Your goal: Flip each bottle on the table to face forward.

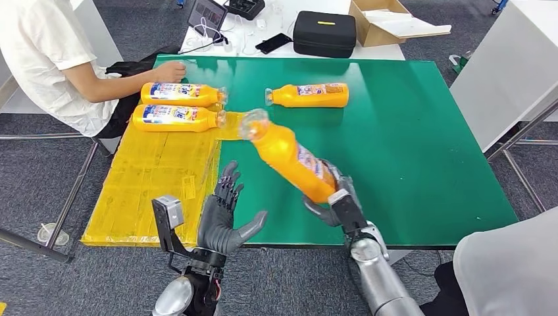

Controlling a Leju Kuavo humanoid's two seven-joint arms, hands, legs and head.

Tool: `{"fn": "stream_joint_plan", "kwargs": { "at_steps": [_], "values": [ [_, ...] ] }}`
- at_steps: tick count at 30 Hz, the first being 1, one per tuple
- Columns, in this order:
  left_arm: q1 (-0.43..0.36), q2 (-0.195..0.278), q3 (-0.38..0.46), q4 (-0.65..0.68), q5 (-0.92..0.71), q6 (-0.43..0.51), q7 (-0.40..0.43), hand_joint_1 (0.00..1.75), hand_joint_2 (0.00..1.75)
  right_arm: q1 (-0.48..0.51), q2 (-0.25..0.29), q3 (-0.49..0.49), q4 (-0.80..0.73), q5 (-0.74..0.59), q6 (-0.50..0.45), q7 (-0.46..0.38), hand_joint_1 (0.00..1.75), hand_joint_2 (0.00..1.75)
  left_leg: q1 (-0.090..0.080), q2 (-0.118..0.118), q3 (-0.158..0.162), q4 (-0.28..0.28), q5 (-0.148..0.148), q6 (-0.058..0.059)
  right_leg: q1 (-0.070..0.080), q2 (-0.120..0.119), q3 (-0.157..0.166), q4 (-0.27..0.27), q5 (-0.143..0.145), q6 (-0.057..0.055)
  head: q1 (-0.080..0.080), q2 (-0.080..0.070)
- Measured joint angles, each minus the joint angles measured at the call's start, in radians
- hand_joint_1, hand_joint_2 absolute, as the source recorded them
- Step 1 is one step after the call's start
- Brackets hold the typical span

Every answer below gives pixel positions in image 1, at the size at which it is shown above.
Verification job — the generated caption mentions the clear plastic lid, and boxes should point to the clear plastic lid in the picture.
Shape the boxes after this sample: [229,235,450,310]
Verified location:
[36,222,70,246]

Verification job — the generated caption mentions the orange detergent bottle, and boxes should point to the orange detergent bottle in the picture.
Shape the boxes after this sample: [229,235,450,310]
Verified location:
[131,103,228,134]
[238,109,339,205]
[140,82,228,109]
[264,82,349,109]

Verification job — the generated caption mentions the tablet with dark screen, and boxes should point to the tablet with dark screen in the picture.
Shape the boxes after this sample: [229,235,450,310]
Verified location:
[186,0,228,32]

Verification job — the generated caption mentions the white table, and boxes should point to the white table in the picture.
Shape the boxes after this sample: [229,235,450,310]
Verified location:
[178,0,406,61]

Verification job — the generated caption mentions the black zip case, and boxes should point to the black zip case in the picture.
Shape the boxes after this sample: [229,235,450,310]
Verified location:
[292,10,357,59]

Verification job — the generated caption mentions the white cable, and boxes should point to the white cable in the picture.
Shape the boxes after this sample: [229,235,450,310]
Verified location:
[191,16,228,45]

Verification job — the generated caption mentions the open cardboard box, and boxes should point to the open cardboard box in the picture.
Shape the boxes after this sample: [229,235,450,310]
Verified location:
[348,0,453,48]

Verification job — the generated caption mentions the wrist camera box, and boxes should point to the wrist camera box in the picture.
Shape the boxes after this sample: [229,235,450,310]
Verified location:
[151,195,197,256]
[328,188,369,236]

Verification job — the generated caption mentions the white sheet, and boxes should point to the white sheet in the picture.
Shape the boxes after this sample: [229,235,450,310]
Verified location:
[363,9,453,40]

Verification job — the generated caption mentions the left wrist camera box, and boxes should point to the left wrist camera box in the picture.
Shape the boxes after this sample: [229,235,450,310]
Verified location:
[151,195,197,256]

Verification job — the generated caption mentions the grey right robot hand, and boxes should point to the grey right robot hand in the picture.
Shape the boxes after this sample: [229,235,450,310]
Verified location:
[301,159,363,228]

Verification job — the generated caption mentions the white power strip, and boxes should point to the white power strip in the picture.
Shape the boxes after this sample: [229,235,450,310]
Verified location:
[183,37,238,55]

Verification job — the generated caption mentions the black cable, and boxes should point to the black cable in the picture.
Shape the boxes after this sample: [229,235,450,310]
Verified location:
[178,34,230,55]

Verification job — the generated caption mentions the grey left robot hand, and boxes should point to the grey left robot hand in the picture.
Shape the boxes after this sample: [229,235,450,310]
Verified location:
[197,160,269,256]

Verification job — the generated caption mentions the metal frame legs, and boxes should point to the metal frame legs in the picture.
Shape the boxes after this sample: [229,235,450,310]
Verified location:
[486,97,558,214]
[0,132,102,265]

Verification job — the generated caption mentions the person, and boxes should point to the person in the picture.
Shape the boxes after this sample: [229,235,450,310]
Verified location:
[0,0,182,140]
[420,207,558,316]

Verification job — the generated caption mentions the green topped table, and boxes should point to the green topped table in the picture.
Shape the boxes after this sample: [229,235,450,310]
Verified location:
[152,53,519,267]

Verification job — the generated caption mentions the yellow taped cardboard mat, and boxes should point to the yellow taped cardboard mat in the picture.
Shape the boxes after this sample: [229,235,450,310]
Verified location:
[80,102,256,249]

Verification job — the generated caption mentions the black smartphone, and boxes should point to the black smartphone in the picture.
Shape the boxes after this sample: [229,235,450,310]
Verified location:
[255,32,293,55]

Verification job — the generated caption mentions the person's hand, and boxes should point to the person's hand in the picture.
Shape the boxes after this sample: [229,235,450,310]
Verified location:
[152,60,188,84]

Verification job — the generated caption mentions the green bag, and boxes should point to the green bag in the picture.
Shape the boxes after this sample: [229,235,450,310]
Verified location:
[449,50,474,75]

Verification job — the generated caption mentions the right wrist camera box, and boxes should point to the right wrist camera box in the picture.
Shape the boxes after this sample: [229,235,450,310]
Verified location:
[328,188,369,236]

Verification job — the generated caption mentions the black charger box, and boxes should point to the black charger box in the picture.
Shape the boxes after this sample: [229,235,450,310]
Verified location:
[226,0,266,21]

